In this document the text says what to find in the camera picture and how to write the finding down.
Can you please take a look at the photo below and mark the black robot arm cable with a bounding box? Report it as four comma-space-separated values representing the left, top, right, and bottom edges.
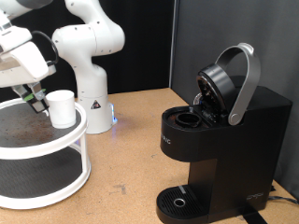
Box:
31, 30, 60, 67

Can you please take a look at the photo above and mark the black Keurig coffee machine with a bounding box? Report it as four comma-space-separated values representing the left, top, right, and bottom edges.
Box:
156, 74, 293, 224

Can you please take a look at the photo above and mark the black tape strip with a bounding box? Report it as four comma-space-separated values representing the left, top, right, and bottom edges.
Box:
239, 206, 268, 224

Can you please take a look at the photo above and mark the black drip tray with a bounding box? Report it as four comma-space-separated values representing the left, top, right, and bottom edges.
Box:
156, 185, 208, 224

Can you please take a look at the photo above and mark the braided power cable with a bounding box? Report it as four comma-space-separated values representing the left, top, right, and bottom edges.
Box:
268, 195, 299, 205

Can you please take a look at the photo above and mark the white two-tier turntable shelf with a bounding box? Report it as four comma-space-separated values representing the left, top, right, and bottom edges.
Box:
0, 95, 93, 210

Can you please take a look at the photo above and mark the brewer lid with silver handle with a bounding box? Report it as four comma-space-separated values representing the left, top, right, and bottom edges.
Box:
192, 42, 262, 127

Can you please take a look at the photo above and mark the grey partition panel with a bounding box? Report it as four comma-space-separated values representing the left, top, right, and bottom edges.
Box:
169, 0, 299, 200

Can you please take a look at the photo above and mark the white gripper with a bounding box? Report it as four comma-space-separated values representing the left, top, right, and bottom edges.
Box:
0, 41, 57, 114

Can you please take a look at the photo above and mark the black backdrop curtain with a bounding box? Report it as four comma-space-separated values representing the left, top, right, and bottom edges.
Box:
0, 0, 176, 102

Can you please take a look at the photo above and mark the white mug green-taped handle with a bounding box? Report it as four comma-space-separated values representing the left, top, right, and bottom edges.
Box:
45, 90, 78, 130

